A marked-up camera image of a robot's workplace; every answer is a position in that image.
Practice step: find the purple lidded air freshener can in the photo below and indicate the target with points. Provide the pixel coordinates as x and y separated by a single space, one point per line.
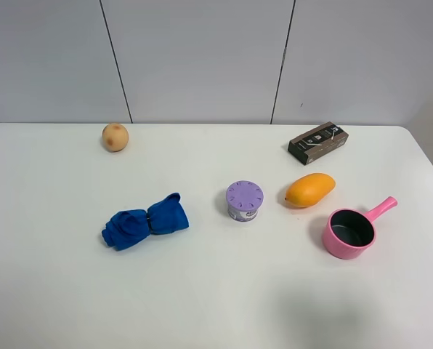
244 199

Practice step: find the orange yellow mango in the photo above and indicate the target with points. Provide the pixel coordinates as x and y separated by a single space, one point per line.
308 190

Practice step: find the rolled blue cloth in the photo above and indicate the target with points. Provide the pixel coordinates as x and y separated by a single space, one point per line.
127 228

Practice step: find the round tan potato ball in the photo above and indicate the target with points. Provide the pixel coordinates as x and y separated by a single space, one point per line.
115 137

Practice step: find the dark brown rectangular box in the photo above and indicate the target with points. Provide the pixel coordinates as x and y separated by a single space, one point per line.
314 144

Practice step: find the pink saucepan with handle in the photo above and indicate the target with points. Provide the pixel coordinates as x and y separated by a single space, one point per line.
348 233

